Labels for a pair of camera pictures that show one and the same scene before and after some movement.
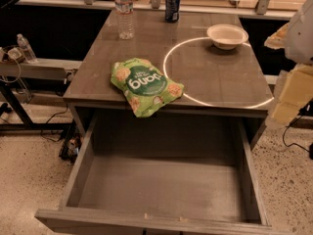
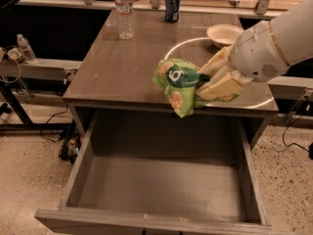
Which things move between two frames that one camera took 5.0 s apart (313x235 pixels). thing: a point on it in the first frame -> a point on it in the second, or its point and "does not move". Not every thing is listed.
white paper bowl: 227,36 does not move
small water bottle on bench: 28,54 does not move
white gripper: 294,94 -> 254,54
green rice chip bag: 143,85 -> 181,80
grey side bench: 40,81 does not move
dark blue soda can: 172,5 does not move
